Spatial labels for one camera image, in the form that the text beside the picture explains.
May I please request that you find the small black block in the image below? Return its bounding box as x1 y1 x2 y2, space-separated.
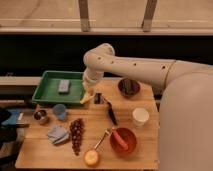
94 93 101 104

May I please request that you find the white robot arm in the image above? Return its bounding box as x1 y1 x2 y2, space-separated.
83 43 213 171

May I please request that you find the yellow banana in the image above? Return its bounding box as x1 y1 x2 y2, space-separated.
80 92 94 104

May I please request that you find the red bowl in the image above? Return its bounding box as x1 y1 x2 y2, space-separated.
110 127 137 157

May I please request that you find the dark grape bunch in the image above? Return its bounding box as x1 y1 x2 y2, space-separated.
70 118 84 156

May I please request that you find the dark brown bowl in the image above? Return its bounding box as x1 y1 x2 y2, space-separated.
118 78 140 98

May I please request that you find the blue folded cloth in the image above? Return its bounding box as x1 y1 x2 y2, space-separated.
47 125 69 145

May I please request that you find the green plastic tray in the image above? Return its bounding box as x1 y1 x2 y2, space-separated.
32 70 84 106

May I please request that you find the small metal cup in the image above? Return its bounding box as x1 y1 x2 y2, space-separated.
34 110 49 125

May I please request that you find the blue plastic cup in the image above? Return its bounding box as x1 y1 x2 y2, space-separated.
52 104 67 120

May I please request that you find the black handled knife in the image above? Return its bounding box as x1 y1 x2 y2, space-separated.
102 96 118 125

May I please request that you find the blue sponge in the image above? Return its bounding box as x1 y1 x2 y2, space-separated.
58 80 70 93

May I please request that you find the white paper cup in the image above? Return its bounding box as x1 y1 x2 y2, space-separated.
132 108 149 126

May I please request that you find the orange fruit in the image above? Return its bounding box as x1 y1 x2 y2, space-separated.
84 149 100 166

